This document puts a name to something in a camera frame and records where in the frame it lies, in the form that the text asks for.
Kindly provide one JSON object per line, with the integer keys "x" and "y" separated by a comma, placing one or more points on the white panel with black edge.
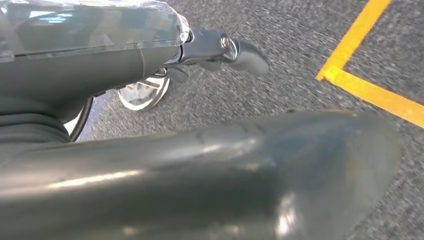
{"x": 76, "y": 124}

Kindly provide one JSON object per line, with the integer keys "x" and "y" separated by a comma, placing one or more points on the yellow floor tape square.
{"x": 374, "y": 92}

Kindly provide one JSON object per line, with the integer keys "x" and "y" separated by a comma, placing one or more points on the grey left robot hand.
{"x": 198, "y": 185}

